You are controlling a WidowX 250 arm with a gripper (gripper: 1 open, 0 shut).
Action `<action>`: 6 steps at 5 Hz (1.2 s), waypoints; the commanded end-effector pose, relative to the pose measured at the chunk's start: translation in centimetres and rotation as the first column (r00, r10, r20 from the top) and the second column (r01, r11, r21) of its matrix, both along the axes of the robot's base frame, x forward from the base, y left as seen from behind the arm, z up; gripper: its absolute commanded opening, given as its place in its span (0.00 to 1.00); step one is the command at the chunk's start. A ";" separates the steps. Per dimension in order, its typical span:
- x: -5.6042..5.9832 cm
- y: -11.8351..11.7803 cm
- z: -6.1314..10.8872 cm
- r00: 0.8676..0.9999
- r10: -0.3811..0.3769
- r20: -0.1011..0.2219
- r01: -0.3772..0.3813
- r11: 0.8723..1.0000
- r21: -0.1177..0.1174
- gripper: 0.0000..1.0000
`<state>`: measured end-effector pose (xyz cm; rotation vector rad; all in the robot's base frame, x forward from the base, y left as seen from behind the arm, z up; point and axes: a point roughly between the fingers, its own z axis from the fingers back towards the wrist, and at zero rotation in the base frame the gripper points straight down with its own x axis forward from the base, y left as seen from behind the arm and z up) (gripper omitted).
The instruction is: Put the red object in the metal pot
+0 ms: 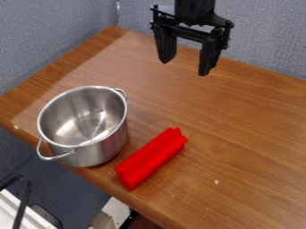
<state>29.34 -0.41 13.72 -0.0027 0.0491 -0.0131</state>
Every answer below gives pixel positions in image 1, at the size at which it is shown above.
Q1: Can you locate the black cable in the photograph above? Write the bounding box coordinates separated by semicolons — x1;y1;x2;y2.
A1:
0;174;32;229

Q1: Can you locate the metal pot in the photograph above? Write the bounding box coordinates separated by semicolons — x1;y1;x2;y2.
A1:
37;86;128;167

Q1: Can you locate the white table bracket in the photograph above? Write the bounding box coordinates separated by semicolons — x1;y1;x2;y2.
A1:
87;197;137;229

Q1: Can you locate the red block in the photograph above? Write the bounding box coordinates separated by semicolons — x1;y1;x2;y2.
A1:
115;128;187;191

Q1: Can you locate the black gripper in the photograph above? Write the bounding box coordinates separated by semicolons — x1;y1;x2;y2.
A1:
151;0;234;76

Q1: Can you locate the white equipment box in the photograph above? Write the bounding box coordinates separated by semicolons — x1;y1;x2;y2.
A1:
0;188;64;229

